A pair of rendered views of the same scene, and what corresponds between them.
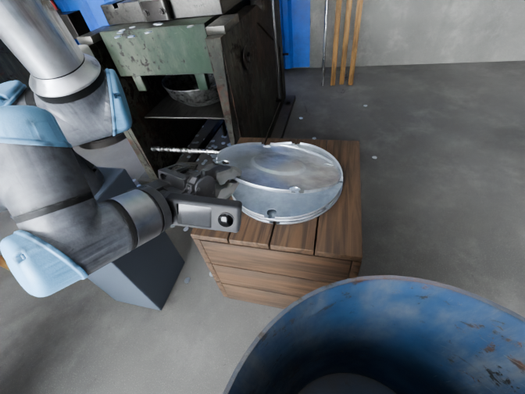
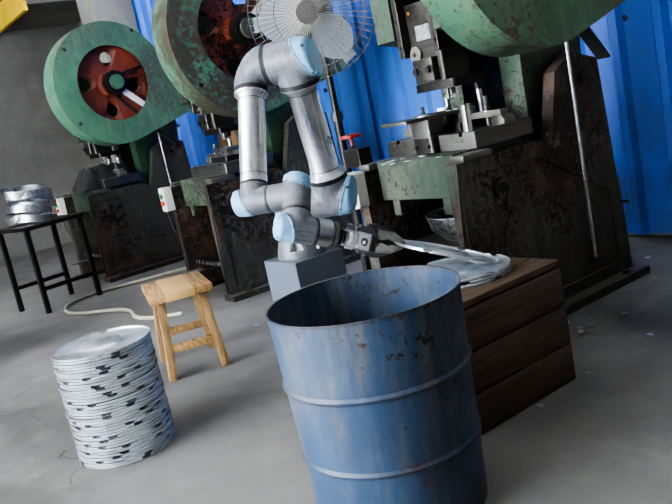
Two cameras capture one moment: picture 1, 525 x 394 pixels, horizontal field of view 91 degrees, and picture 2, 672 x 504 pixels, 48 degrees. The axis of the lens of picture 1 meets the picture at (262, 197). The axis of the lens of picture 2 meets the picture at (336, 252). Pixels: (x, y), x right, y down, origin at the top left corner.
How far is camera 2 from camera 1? 1.65 m
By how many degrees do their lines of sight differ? 45
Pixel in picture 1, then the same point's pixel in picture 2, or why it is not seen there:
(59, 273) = (288, 227)
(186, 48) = (437, 175)
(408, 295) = (433, 283)
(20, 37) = (313, 154)
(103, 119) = (335, 199)
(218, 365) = not seen: hidden behind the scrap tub
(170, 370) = not seen: hidden behind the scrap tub
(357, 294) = (410, 282)
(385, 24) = not seen: outside the picture
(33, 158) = (298, 188)
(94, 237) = (303, 222)
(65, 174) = (304, 196)
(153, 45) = (413, 173)
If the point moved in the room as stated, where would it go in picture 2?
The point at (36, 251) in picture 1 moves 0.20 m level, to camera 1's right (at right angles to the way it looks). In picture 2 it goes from (285, 216) to (350, 209)
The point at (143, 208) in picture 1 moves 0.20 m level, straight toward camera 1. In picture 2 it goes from (327, 223) to (326, 236)
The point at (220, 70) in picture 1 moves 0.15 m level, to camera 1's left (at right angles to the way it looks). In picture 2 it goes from (455, 192) to (414, 197)
